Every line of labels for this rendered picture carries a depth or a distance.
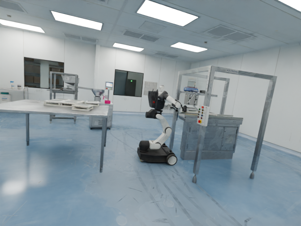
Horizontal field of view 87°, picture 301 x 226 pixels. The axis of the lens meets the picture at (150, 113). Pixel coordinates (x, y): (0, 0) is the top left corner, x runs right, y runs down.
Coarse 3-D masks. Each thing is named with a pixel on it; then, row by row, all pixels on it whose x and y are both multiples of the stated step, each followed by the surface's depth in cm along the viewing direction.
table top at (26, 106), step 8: (0, 104) 218; (8, 104) 224; (16, 104) 230; (24, 104) 237; (32, 104) 244; (40, 104) 251; (8, 112) 194; (16, 112) 196; (24, 112) 198; (32, 112) 200; (40, 112) 202; (48, 112) 204; (56, 112) 207; (64, 112) 212; (72, 112) 218; (80, 112) 224; (88, 112) 230; (96, 112) 237; (104, 112) 244
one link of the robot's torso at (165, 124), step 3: (159, 114) 280; (156, 117) 280; (159, 117) 281; (162, 117) 282; (159, 120) 293; (162, 120) 284; (165, 120) 286; (162, 123) 288; (165, 123) 289; (162, 126) 297; (165, 126) 291; (168, 126) 292; (165, 129) 290; (165, 132) 291; (171, 132) 294
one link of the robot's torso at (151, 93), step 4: (148, 92) 285; (152, 92) 268; (156, 92) 270; (160, 92) 270; (148, 96) 283; (152, 96) 269; (156, 96) 267; (152, 100) 271; (156, 100) 272; (160, 100) 272; (164, 100) 275; (152, 104) 272; (156, 104) 273; (160, 104) 274; (164, 104) 282; (156, 108) 276; (160, 108) 278
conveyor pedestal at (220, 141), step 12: (192, 132) 303; (216, 132) 318; (228, 132) 326; (192, 144) 308; (204, 144) 315; (216, 144) 323; (228, 144) 331; (192, 156) 314; (204, 156) 321; (216, 156) 329; (228, 156) 338
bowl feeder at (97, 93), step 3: (93, 90) 447; (96, 90) 445; (99, 90) 448; (102, 90) 454; (93, 93) 459; (96, 93) 451; (99, 93) 453; (102, 93) 461; (96, 96) 459; (99, 96) 463; (105, 96) 467; (96, 99) 458; (99, 99) 462
